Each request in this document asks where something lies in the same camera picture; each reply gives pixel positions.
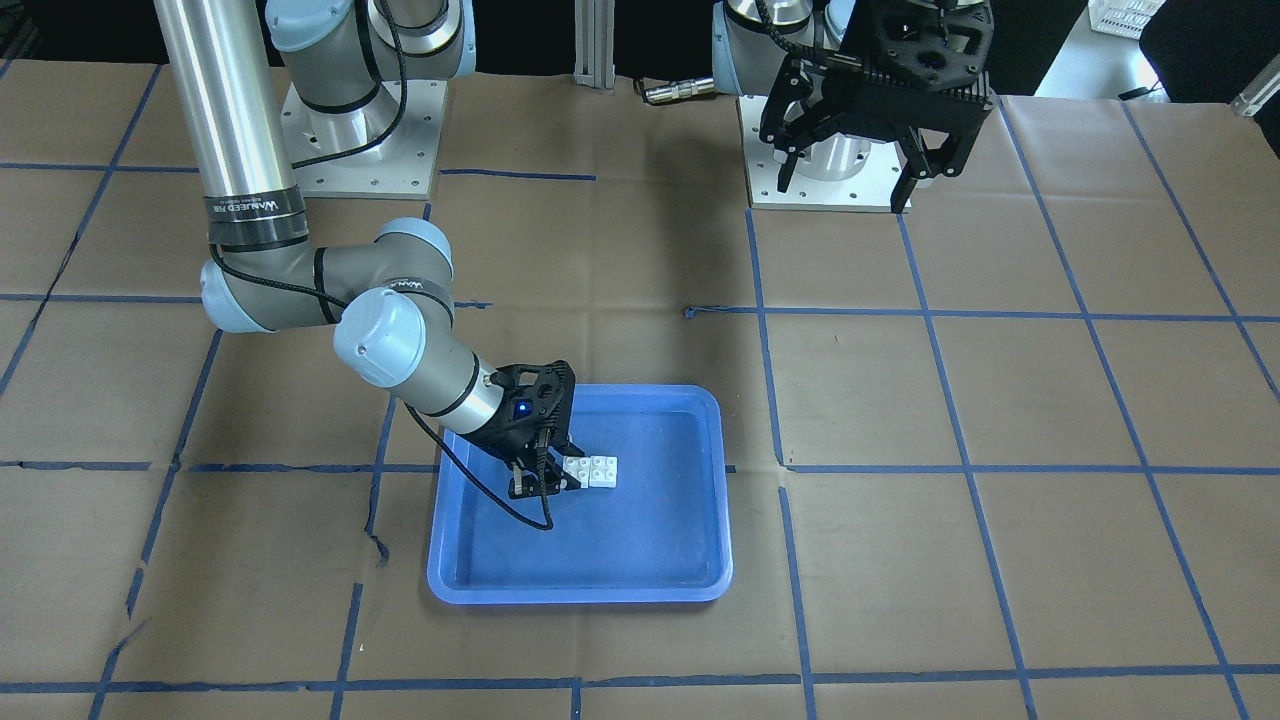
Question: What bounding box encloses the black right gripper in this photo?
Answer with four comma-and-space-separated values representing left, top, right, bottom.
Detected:
483, 360, 585, 500

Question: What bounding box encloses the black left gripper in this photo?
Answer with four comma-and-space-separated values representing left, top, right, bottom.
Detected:
758, 1, 995, 214

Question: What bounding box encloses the white block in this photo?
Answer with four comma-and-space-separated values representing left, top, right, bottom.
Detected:
585, 455, 620, 489
561, 456, 593, 489

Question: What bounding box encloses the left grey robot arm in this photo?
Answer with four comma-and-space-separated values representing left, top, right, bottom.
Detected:
712, 1, 996, 214

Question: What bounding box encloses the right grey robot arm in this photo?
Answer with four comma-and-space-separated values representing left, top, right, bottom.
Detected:
155, 1, 616, 498

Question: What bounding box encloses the blue plastic tray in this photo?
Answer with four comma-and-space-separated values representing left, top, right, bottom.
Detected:
425, 384, 733, 605

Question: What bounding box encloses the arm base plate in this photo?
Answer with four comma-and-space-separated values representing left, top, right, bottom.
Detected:
282, 79, 449, 200
739, 95, 901, 213

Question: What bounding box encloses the aluminium frame post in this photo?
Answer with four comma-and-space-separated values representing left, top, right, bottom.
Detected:
572, 0, 616, 94

